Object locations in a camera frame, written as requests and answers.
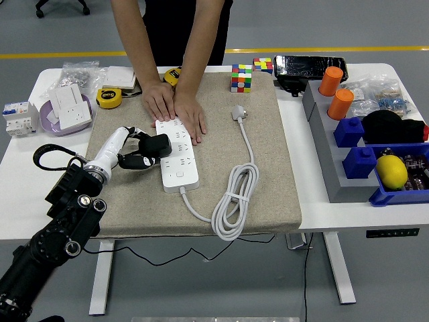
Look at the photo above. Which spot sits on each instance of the person's left hand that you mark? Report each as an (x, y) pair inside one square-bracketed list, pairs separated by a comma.
[(189, 112)]

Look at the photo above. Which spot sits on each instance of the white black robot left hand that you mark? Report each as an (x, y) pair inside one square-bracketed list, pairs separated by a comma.
[(110, 144)]

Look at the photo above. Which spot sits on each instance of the person's right hand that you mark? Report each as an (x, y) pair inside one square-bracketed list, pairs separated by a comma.
[(160, 100)]

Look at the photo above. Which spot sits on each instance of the white power strip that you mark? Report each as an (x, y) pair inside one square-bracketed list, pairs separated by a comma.
[(181, 177)]

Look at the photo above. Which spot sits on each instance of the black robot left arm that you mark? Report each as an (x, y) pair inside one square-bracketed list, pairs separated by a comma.
[(77, 184)]

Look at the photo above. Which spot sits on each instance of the person's left forearm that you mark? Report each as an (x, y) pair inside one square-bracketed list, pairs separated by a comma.
[(197, 43)]

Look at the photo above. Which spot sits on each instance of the person's right forearm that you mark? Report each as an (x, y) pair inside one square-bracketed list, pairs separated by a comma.
[(137, 40)]

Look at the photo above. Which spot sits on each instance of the yellow tape measure red label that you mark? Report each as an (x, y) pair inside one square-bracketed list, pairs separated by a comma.
[(171, 77)]

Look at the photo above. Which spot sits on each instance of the grey-brown mat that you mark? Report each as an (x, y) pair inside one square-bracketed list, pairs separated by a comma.
[(218, 161)]

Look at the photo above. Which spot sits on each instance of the colourful puzzle cube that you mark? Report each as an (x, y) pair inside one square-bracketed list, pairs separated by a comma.
[(241, 78), (263, 65)]

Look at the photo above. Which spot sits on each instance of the purple bowl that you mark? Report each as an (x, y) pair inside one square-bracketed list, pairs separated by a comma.
[(47, 122)]

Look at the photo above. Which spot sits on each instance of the clear bag of screws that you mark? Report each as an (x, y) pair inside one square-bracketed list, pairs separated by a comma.
[(78, 75)]

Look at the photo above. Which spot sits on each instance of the white circuit breaker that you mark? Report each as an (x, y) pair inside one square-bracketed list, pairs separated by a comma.
[(18, 119)]

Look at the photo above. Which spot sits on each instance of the black stand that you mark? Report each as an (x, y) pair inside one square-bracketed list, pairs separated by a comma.
[(291, 85)]

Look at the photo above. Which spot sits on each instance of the glossy black wrapped box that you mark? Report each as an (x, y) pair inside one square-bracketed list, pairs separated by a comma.
[(308, 65)]

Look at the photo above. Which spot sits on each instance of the white table leg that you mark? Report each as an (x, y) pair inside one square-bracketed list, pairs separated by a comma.
[(340, 268), (100, 285)]

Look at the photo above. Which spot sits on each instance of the orange cylinder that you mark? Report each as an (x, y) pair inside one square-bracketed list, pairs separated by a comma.
[(330, 80), (340, 104)]

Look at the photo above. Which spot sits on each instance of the grey stepped block base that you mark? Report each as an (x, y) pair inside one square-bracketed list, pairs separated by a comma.
[(328, 161)]

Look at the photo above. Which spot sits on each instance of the black office chair base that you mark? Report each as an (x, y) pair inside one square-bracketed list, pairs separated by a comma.
[(42, 10)]

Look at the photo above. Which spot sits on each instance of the blue block with knob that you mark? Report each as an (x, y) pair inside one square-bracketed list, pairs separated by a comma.
[(358, 164), (348, 132)]

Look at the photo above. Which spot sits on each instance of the grey box under table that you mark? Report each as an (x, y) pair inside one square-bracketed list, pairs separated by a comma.
[(296, 242)]

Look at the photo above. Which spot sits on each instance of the clear bag of small parts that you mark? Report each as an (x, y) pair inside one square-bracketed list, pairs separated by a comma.
[(358, 95)]

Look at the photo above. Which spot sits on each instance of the black cloth bundle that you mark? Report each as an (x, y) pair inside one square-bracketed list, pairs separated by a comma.
[(385, 127)]

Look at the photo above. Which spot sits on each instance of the clear bag of resistors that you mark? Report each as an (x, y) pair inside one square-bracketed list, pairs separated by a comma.
[(393, 99)]

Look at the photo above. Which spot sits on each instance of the blue plastic bin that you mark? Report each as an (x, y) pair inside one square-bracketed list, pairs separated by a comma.
[(382, 198)]

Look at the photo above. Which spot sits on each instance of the yellow lemon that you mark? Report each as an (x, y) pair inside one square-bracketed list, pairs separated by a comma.
[(392, 172)]

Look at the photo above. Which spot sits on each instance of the dark cylindrical components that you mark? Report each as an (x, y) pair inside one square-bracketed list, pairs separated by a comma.
[(417, 167)]

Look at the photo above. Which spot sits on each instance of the black table control panel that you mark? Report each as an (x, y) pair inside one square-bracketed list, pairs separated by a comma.
[(392, 233)]

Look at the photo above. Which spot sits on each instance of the white wall socket panel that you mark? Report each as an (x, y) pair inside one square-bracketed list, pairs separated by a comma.
[(75, 115)]

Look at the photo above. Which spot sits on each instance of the white wall switch plate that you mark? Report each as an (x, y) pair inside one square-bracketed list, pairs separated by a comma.
[(117, 78)]

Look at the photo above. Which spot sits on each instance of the white switch panel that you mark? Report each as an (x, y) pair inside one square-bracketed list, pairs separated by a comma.
[(65, 95)]

